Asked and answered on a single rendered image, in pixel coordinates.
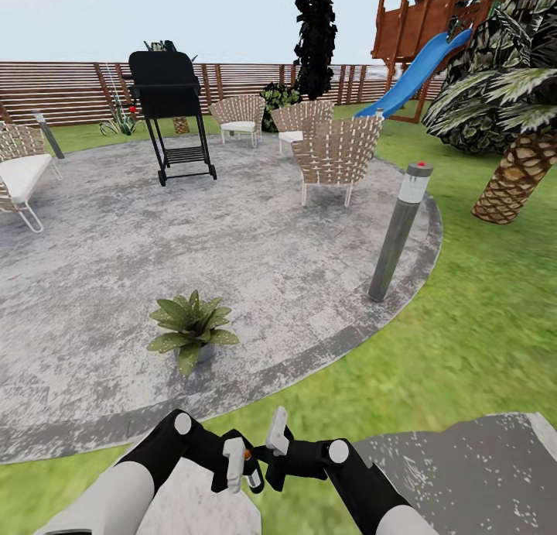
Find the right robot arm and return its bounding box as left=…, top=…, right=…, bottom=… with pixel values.
left=250, top=406, right=439, bottom=535

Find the insectifuge atomizer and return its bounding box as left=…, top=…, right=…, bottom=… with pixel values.
left=244, top=448, right=265, bottom=494

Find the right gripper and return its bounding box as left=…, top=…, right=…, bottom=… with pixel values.
left=250, top=427, right=306, bottom=492

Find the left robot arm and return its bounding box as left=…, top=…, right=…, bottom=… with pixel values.
left=35, top=408, right=254, bottom=535

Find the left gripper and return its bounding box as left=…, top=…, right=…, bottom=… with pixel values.
left=198, top=429, right=254, bottom=492

